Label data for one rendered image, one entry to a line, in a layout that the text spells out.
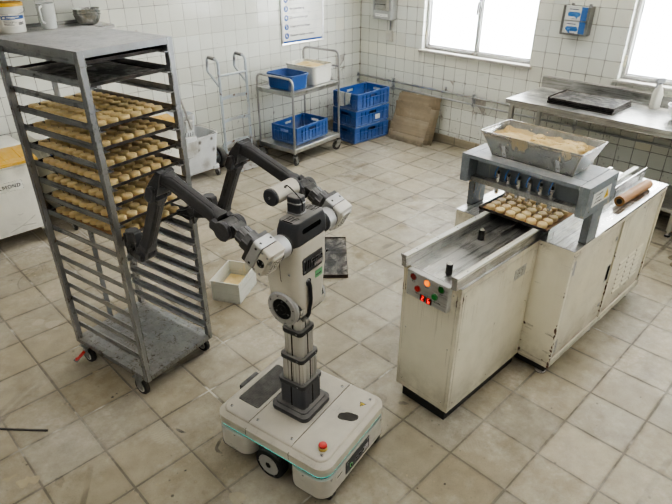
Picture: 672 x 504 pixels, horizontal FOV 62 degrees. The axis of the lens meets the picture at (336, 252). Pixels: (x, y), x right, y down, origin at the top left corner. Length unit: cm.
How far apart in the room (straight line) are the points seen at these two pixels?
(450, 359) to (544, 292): 71
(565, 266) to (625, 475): 102
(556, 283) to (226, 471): 191
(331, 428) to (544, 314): 134
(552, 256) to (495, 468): 109
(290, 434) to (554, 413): 144
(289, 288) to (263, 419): 74
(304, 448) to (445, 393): 79
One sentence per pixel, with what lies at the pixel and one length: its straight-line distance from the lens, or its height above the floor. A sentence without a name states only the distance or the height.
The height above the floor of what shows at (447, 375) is 33.
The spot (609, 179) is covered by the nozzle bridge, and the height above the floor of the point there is 117.
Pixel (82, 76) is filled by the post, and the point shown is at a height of 172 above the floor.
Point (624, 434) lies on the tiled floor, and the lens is 334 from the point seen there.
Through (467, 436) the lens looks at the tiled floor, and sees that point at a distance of 306.
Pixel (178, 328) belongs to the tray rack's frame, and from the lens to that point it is 354.
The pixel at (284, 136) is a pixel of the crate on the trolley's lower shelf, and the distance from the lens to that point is 643.
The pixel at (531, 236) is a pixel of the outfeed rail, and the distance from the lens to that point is 300.
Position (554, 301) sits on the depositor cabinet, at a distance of 320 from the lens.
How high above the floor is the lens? 220
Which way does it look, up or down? 29 degrees down
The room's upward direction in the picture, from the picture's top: straight up
